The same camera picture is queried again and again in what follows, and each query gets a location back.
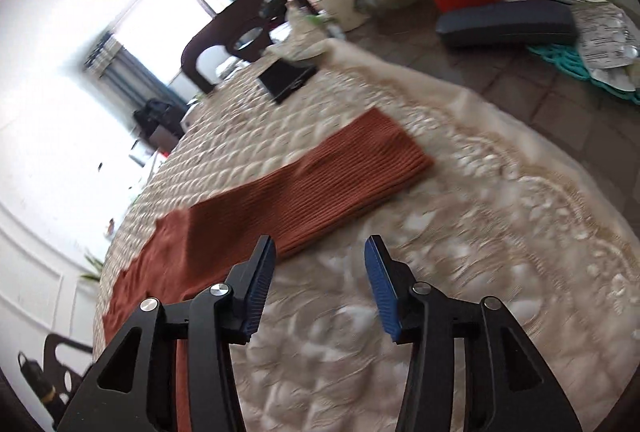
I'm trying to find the silver blister pill packs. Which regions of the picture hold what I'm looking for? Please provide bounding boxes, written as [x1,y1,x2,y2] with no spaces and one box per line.
[572,5,640,90]

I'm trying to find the black glasses case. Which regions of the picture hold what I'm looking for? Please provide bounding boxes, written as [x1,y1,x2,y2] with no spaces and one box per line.
[435,0,577,48]

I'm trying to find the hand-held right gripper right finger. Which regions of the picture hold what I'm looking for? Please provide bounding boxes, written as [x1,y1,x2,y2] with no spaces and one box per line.
[364,235,583,432]

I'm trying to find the teal crochet mat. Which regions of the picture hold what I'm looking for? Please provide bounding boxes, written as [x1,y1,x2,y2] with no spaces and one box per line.
[525,40,640,106]

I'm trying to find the dark wooden chair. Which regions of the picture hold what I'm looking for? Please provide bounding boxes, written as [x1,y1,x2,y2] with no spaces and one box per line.
[181,0,321,94]
[44,333,96,405]

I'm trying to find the beige quilted tablecloth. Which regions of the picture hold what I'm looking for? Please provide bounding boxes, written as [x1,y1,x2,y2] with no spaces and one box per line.
[92,37,640,432]

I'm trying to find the black bag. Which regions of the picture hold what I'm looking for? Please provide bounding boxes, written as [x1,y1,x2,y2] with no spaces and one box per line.
[132,98,187,152]

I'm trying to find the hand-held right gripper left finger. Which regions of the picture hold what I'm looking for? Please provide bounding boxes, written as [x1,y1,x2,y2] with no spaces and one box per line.
[55,235,277,432]

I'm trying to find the rust knit garment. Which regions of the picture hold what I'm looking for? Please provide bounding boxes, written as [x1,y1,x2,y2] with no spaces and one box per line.
[102,108,435,432]

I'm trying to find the black phone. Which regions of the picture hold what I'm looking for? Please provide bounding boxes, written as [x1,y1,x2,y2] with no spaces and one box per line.
[258,60,318,104]

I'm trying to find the green houseplant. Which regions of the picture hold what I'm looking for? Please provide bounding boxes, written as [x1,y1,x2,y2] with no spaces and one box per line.
[82,252,103,283]

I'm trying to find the white cup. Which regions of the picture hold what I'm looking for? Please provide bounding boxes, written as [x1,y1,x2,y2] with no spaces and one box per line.
[314,0,368,32]

